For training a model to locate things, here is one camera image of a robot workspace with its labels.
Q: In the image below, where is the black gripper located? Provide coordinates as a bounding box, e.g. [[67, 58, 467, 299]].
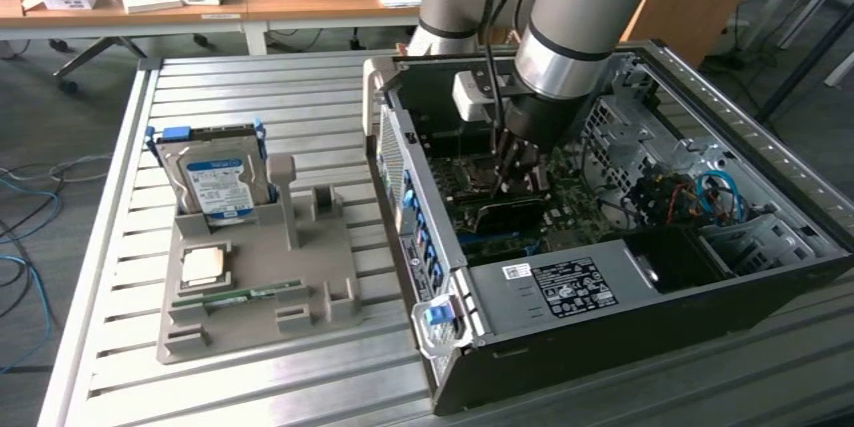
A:
[[493, 90, 593, 198]]

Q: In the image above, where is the black Nvidia graphics card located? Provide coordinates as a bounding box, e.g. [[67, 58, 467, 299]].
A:
[[459, 196, 546, 236]]

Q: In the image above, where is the metal drive cage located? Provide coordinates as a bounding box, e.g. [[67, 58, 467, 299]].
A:
[[579, 54, 733, 198]]

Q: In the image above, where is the metal CPU socket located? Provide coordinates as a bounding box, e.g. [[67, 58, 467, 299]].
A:
[[457, 156, 509, 198]]

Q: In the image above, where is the green motherboard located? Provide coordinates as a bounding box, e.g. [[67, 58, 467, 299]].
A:
[[426, 121, 629, 268]]

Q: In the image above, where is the blue expansion slot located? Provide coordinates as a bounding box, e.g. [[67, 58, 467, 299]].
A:
[[459, 230, 539, 253]]

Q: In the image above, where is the wooden cabinet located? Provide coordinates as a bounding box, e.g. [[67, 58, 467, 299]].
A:
[[619, 0, 780, 68]]

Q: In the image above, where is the grey power supply unit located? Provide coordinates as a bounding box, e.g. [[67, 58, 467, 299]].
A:
[[466, 240, 662, 336]]

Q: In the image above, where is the metal disk bay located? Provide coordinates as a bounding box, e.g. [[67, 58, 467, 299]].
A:
[[700, 214, 820, 278]]

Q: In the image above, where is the blue case release latch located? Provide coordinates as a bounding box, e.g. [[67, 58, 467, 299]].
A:
[[426, 302, 457, 331]]

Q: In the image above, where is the black open PC case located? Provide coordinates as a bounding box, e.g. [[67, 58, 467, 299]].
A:
[[362, 38, 854, 418]]

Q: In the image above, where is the hard disk with blue carrier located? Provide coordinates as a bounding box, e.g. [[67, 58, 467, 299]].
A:
[[144, 119, 277, 227]]

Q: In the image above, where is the grey plastic parts rack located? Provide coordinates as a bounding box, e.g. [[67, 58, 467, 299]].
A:
[[156, 152, 366, 366]]

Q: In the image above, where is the green RAM stick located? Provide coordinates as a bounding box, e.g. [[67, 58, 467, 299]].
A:
[[171, 280, 303, 308]]

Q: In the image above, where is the silver CPU chip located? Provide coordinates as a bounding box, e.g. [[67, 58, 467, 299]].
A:
[[180, 248, 229, 284]]

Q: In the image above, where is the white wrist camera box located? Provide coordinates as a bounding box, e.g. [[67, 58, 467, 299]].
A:
[[451, 70, 509, 123]]

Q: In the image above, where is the black camera cable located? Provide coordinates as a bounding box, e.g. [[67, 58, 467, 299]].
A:
[[483, 0, 503, 113]]

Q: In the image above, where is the red orange disk wire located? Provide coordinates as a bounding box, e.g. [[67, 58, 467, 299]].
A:
[[670, 181, 702, 228]]

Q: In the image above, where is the blue disk data wire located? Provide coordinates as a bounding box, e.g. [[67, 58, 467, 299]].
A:
[[693, 169, 750, 226]]

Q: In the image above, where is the grey floor cable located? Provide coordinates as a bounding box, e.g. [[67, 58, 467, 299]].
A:
[[0, 153, 114, 184]]

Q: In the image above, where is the blue floor cable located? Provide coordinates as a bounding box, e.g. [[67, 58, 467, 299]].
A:
[[0, 166, 66, 376]]

